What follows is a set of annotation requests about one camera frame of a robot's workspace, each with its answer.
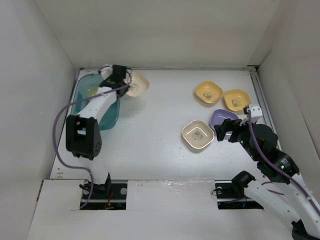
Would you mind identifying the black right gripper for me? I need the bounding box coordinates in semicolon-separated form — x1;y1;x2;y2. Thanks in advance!
214;115;260;161

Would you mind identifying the cream panda plate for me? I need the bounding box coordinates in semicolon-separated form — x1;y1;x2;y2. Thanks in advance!
181;120;215;150
124;71;150;97

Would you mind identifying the purple panda plate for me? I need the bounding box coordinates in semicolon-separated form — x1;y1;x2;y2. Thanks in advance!
209;109;239;136

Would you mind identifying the yellow panda plate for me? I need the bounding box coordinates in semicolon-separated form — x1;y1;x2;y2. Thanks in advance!
195;81;223;104
224;89;252;112

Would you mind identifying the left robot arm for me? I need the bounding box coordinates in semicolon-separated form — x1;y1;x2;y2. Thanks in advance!
65;64;132;161

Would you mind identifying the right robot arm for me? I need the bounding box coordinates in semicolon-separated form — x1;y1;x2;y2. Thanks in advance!
214;119;320;240

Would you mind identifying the teal plastic bin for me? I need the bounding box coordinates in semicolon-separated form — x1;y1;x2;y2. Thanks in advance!
70;73;121;131

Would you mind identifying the green panda plate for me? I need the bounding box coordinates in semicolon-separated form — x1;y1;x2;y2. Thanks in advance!
87;85;99;98

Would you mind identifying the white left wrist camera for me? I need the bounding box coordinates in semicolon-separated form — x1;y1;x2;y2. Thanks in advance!
98;64;113;80

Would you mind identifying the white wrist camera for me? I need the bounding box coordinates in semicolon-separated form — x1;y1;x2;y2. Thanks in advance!
98;64;113;80
241;103;263;125

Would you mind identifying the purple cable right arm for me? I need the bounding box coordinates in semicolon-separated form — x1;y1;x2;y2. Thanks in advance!
219;109;320;208

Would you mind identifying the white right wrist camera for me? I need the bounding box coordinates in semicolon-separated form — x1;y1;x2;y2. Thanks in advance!
241;103;263;125

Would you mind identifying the aluminium rail back edge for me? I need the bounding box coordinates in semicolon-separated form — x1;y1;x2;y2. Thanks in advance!
77;65;260;71

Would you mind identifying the aluminium rail edge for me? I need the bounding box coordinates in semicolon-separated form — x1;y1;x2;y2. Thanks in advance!
77;65;260;71
249;65;278;133

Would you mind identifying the aluminium rail right edge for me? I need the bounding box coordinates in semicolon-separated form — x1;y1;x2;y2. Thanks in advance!
249;65;278;133

